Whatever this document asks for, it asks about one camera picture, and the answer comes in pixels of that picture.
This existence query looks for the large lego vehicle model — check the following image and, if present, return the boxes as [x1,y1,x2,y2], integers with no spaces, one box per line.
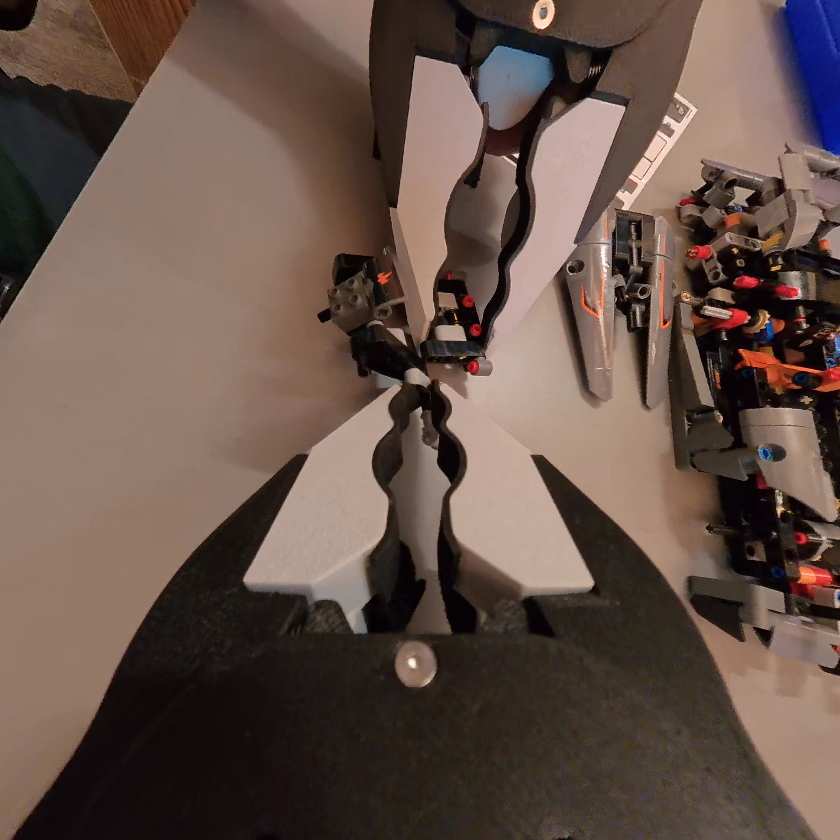
[668,143,840,672]

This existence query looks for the grey orange-striped lego wing panels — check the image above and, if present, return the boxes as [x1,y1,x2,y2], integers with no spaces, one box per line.
[563,209,678,409]

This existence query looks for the white sticker sheet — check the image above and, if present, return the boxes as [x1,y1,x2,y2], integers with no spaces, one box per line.
[617,92,698,212]

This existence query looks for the blue plastic bin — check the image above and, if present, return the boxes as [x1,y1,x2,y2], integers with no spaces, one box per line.
[783,0,840,157]

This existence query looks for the small black grey lego subassembly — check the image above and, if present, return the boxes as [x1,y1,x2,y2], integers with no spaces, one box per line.
[318,252,494,454]

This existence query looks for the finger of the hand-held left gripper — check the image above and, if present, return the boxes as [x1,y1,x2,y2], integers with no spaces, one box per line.
[389,54,492,342]
[483,94,630,350]

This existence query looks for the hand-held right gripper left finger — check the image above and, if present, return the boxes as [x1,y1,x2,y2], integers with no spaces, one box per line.
[243,386,424,635]

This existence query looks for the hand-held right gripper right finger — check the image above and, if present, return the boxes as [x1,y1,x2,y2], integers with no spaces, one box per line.
[430,386,596,635]

